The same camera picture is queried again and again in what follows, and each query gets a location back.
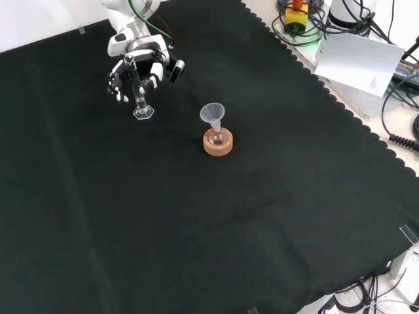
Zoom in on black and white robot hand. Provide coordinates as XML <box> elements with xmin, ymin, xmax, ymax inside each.
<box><xmin>107</xmin><ymin>34</ymin><xmax>172</xmax><ymax>103</ymax></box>

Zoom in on clear glass graduated cylinder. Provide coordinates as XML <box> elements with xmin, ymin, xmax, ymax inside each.
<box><xmin>123</xmin><ymin>54</ymin><xmax>155</xmax><ymax>122</ymax></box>

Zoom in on clear plastic funnel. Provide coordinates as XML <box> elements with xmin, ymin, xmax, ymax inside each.
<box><xmin>199</xmin><ymin>103</ymin><xmax>226</xmax><ymax>131</ymax></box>

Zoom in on small round-bottom glass flask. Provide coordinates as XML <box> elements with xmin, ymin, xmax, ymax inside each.
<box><xmin>209</xmin><ymin>126</ymin><xmax>228</xmax><ymax>147</ymax></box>

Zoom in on yellow stop button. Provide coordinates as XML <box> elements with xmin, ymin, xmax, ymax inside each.
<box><xmin>283</xmin><ymin>0</ymin><xmax>310</xmax><ymax>34</ymax></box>

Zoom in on black bench cloth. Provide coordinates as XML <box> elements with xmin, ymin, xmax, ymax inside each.
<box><xmin>0</xmin><ymin>0</ymin><xmax>419</xmax><ymax>314</ymax></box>

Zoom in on pale white board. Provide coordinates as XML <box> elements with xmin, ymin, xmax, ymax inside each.
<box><xmin>313</xmin><ymin>31</ymin><xmax>406</xmax><ymax>98</ymax></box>

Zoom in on white flat box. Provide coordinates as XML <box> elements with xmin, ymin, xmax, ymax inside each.
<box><xmin>319</xmin><ymin>77</ymin><xmax>395</xmax><ymax>119</ymax></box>

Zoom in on black power adapter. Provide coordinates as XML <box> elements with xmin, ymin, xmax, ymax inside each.
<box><xmin>392</xmin><ymin>60</ymin><xmax>419</xmax><ymax>86</ymax></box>

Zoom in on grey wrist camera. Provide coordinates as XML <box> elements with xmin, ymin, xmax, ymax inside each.
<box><xmin>168</xmin><ymin>60</ymin><xmax>186</xmax><ymax>84</ymax></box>

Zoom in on round cork ring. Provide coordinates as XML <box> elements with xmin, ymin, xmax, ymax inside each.
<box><xmin>202</xmin><ymin>127</ymin><xmax>234</xmax><ymax>157</ymax></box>

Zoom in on black cables around button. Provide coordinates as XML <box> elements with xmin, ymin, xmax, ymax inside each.
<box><xmin>270</xmin><ymin>0</ymin><xmax>328</xmax><ymax>47</ymax></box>

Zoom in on coiled black cable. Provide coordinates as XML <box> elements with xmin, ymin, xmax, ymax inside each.
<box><xmin>388</xmin><ymin>133</ymin><xmax>419</xmax><ymax>150</ymax></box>

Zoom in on black floor cables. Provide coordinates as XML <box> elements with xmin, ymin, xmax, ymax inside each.
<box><xmin>322</xmin><ymin>273</ymin><xmax>399</xmax><ymax>314</ymax></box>

